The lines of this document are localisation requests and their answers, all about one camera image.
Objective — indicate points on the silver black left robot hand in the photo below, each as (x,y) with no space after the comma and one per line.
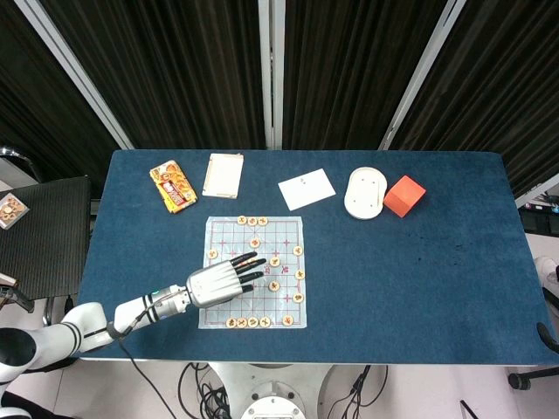
(214,286)

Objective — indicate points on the black pleated curtain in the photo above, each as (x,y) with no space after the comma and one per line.
(174,74)
(349,74)
(35,109)
(502,87)

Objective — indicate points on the cardboard snack box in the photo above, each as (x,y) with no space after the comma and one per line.
(12,211)

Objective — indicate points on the orange yellow snack packet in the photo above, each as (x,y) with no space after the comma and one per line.
(174,187)

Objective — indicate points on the silver metal chair frame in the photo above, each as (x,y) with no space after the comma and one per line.
(19,157)

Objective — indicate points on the white paper sheet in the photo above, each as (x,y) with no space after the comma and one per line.
(308,190)

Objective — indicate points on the orange foam cube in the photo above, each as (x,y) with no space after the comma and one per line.
(404,196)

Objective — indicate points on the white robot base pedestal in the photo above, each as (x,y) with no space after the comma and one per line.
(271,393)

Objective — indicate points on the white oval holder block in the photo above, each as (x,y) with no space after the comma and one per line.
(364,194)

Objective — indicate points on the pale wooden box tray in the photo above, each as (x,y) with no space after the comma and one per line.
(223,175)

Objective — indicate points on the black office chair base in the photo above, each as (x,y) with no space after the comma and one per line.
(522,380)

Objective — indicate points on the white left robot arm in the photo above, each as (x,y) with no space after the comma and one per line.
(131,311)

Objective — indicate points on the black mesh chair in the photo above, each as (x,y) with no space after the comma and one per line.
(48,235)

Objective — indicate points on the black curved armrest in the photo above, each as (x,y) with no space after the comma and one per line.
(546,334)

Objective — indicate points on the blue table cloth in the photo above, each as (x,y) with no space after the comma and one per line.
(393,283)

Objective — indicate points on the white chess board cloth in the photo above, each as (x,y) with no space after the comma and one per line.
(227,231)

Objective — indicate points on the white metal frame post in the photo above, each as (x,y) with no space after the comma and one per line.
(74,74)
(271,74)
(430,74)

